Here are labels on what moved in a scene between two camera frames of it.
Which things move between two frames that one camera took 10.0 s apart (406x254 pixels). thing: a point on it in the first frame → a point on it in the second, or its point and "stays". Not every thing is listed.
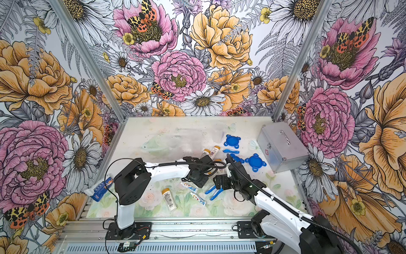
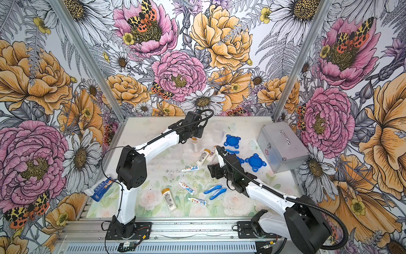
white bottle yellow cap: (205, 152) stays
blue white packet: (100, 190) stays
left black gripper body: (199, 181) → (196, 131)
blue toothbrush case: (210, 189) stays
